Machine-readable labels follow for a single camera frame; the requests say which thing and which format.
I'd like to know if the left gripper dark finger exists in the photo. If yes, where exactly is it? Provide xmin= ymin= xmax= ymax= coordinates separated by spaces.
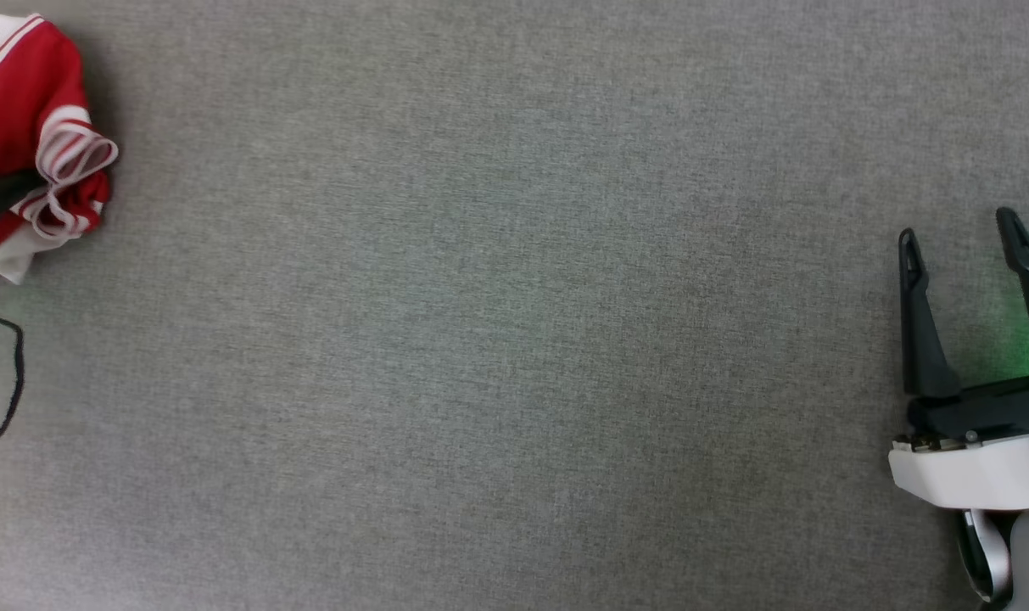
xmin=0 ymin=170 xmax=48 ymax=227

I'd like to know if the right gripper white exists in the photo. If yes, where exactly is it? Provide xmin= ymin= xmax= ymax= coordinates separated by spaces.
xmin=889 ymin=206 xmax=1029 ymax=512

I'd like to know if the red and white jersey garment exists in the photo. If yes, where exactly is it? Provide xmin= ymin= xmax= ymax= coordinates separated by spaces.
xmin=0 ymin=12 xmax=120 ymax=291

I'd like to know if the grey fabric sofa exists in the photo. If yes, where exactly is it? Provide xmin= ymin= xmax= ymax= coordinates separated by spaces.
xmin=0 ymin=0 xmax=1029 ymax=611

